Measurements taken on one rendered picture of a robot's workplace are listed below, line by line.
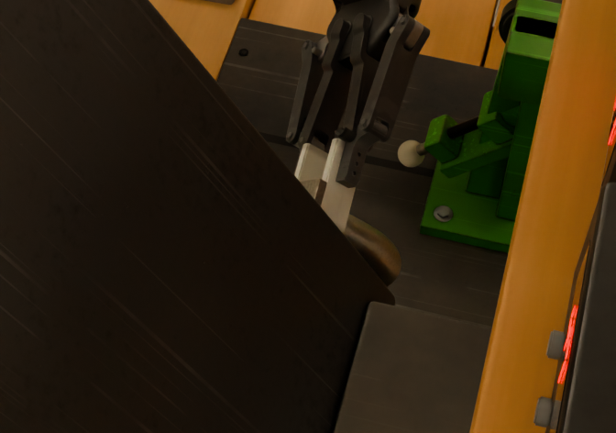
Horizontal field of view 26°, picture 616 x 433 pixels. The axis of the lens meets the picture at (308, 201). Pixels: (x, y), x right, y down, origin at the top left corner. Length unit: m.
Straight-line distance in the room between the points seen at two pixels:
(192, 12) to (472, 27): 0.33
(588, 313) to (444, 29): 1.07
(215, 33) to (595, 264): 1.05
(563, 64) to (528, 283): 0.13
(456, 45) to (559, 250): 0.95
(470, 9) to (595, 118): 0.93
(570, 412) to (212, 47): 1.07
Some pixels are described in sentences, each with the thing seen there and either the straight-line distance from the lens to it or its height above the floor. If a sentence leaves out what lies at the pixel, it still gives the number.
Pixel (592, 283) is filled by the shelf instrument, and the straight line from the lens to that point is 0.53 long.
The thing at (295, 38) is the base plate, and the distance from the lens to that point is 1.53.
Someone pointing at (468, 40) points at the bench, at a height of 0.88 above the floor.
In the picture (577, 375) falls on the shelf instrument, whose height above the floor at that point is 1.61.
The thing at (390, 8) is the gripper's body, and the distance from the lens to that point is 1.07.
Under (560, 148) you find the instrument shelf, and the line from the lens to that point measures 0.65.
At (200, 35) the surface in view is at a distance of 1.53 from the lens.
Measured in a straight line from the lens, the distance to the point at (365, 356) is 0.92.
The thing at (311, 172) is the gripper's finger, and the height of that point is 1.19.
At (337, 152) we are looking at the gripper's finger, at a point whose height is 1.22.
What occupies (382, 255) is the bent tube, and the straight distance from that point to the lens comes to 1.07.
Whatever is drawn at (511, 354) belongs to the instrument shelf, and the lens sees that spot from 0.59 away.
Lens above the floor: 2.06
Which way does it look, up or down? 57 degrees down
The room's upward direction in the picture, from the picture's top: straight up
